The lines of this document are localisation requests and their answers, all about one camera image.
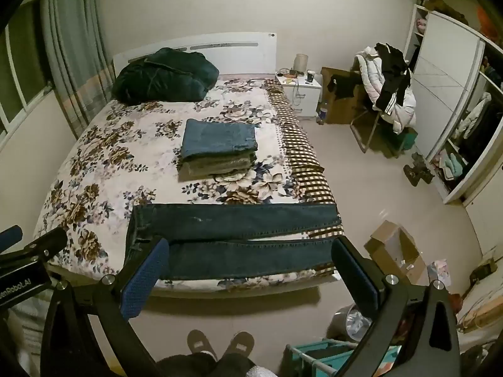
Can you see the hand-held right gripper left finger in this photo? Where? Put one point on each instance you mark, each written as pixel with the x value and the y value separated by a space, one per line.
pixel 143 279

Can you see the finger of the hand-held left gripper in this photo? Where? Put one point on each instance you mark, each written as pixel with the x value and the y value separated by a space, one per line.
pixel 45 243
pixel 8 238

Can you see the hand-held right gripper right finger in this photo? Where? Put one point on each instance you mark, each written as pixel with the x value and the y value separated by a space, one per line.
pixel 355 277

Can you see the dark blue jeans pants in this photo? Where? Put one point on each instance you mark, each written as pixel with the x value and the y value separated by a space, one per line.
pixel 235 224

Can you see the person's left forearm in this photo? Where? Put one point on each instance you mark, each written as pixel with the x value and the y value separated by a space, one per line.
pixel 25 341

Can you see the metal trash can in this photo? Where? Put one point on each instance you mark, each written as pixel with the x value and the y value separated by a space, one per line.
pixel 349 322

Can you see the open cardboard box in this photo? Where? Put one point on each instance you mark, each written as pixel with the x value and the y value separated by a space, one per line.
pixel 397 249

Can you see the teal laundry basket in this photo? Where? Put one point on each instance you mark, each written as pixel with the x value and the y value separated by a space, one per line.
pixel 318 351

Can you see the grey slipper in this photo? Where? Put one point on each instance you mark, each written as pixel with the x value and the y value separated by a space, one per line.
pixel 241 343
pixel 200 343

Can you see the person's legs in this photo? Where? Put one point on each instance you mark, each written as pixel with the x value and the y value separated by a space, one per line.
pixel 204 367

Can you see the dark shoes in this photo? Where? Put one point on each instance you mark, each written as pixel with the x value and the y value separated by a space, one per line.
pixel 418 171

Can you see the metal folding chair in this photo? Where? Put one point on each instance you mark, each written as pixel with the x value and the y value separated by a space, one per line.
pixel 363 133

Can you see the teal storage box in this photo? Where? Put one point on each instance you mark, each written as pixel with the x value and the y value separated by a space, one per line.
pixel 410 138

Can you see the brown checkered bed sheet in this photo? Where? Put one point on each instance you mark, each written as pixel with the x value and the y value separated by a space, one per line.
pixel 292 133

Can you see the plastic bottle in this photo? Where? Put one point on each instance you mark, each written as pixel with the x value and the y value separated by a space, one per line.
pixel 322 113

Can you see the brown cardboard box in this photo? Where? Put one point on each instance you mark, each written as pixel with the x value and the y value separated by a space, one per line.
pixel 340 108

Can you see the window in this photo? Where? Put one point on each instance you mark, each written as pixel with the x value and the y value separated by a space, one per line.
pixel 19 66

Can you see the white nightstand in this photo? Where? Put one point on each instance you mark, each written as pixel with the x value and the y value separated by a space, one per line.
pixel 304 96

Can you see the black cloth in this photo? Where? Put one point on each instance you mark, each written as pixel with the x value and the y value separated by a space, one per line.
pixel 346 86

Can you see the black striped garment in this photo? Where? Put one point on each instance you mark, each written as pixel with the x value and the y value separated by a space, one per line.
pixel 393 82

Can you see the grey-green curtain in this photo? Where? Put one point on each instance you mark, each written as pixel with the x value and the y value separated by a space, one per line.
pixel 74 47

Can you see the dark cup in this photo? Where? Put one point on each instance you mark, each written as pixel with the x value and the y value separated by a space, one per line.
pixel 310 76

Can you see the dark green quilt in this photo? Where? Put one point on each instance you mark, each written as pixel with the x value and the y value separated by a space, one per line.
pixel 165 74

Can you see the white wardrobe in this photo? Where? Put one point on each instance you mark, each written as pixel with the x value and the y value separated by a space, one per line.
pixel 444 86

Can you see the small table lamp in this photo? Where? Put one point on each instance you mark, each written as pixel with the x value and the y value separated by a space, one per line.
pixel 301 63

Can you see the white headboard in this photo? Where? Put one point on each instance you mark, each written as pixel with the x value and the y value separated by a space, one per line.
pixel 235 53

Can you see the orange bag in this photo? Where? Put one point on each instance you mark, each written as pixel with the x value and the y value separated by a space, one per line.
pixel 484 21

